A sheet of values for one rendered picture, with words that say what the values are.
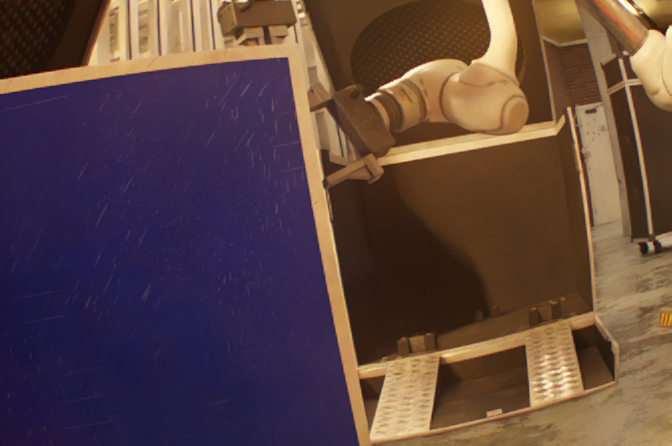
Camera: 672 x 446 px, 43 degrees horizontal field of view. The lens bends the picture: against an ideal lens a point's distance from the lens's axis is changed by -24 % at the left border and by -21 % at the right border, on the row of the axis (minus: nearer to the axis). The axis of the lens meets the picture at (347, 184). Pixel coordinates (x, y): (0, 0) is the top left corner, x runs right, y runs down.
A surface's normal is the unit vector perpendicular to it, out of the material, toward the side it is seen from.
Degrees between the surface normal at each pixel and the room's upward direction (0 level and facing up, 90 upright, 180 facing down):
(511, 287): 90
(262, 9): 80
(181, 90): 90
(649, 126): 90
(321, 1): 143
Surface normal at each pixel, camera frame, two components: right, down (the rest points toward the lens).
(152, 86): 0.63, -0.15
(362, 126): 0.33, -0.44
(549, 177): -0.14, -0.03
